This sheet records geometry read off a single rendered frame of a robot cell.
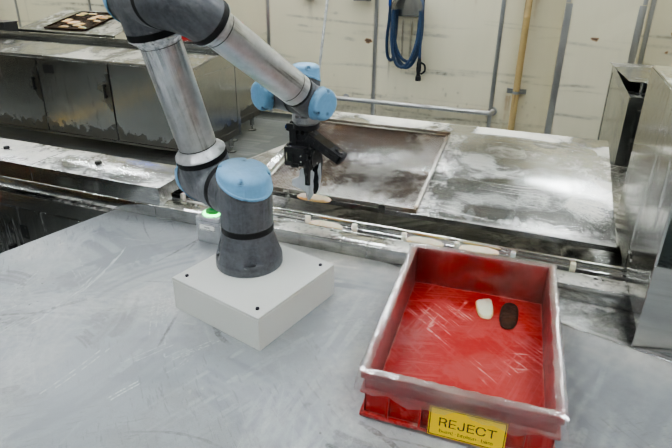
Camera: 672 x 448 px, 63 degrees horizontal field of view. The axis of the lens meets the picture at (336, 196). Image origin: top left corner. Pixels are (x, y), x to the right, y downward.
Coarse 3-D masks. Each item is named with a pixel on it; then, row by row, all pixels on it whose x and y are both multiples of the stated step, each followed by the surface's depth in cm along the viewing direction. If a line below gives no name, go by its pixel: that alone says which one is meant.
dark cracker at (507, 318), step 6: (504, 306) 121; (510, 306) 121; (516, 306) 122; (504, 312) 119; (510, 312) 119; (516, 312) 119; (504, 318) 117; (510, 318) 117; (516, 318) 117; (504, 324) 116; (510, 324) 116
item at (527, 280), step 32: (416, 256) 127; (448, 256) 126; (480, 256) 124; (480, 288) 127; (512, 288) 124; (544, 288) 119; (384, 320) 101; (544, 320) 111; (384, 352) 100; (544, 352) 103; (384, 384) 88; (416, 384) 86; (544, 384) 97; (480, 416) 84; (512, 416) 82; (544, 416) 81
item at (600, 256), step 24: (624, 168) 207; (336, 216) 166; (360, 216) 166; (384, 216) 166; (480, 240) 152; (504, 240) 153; (528, 240) 153; (576, 312) 122; (600, 312) 122; (624, 312) 122; (600, 336) 114; (624, 336) 114
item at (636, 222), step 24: (648, 96) 135; (648, 120) 130; (648, 144) 126; (648, 168) 122; (624, 192) 147; (648, 192) 118; (624, 216) 141; (648, 216) 115; (624, 240) 136; (648, 240) 111; (624, 264) 131; (648, 264) 108; (648, 288) 105; (648, 312) 107; (648, 336) 109
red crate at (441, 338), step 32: (416, 288) 129; (448, 288) 129; (416, 320) 118; (448, 320) 118; (480, 320) 118; (416, 352) 108; (448, 352) 108; (480, 352) 108; (512, 352) 108; (448, 384) 100; (480, 384) 100; (512, 384) 100; (384, 416) 92; (416, 416) 90
